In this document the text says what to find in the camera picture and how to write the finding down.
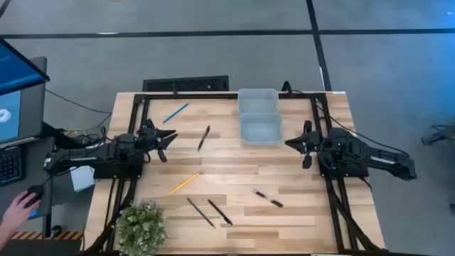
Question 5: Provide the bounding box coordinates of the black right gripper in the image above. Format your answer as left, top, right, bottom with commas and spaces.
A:
284, 119, 323, 170

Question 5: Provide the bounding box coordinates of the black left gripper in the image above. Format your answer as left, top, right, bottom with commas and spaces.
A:
136, 118, 178, 164

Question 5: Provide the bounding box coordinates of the blue pencil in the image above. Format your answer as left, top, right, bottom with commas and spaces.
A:
162, 102, 190, 124

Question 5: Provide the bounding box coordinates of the yellow pencil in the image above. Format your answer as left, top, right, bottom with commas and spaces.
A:
169, 172, 202, 195

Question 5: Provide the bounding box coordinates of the black pen with white band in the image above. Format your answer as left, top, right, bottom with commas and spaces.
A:
252, 189, 284, 208

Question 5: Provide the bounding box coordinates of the dark green coloured pencil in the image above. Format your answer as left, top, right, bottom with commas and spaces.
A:
186, 197, 217, 229

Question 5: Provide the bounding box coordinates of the green artificial potted plant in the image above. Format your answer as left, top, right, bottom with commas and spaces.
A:
115, 201, 168, 256

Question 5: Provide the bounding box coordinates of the clear plastic container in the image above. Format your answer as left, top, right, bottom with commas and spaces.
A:
237, 88, 280, 114
240, 112, 284, 146

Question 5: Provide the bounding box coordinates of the black perforated floor panel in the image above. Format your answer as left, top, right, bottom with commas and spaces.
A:
142, 75, 230, 92

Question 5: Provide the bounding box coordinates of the grey-framed computer monitor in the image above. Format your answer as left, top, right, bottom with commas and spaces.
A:
0, 56, 48, 145

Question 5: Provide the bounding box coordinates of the grey desk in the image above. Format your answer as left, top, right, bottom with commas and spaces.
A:
0, 137, 55, 228

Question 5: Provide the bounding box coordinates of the black computer mouse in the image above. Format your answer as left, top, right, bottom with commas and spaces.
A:
21, 184, 46, 209

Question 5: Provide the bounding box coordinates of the black computer keyboard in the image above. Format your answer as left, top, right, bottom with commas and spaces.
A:
0, 144, 25, 186

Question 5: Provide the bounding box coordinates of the black-framed computer monitor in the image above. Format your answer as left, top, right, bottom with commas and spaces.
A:
0, 38, 50, 96

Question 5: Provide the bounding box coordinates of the person's hand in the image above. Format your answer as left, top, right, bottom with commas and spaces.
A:
0, 191, 42, 235

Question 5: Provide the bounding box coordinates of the dark grey panel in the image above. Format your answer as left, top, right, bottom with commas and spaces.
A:
0, 238, 82, 256

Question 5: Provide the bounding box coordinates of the black aluminium table frame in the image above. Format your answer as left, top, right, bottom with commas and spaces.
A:
83, 91, 390, 256

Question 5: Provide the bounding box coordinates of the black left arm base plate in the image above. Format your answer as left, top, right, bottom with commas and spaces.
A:
92, 165, 144, 180

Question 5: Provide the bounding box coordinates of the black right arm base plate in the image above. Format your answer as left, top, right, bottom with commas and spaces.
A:
319, 166, 370, 178

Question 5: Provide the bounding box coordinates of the black floor cable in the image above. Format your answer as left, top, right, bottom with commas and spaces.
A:
45, 88, 113, 115

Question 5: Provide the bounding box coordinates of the black stand with cable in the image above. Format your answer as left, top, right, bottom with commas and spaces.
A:
421, 124, 455, 146

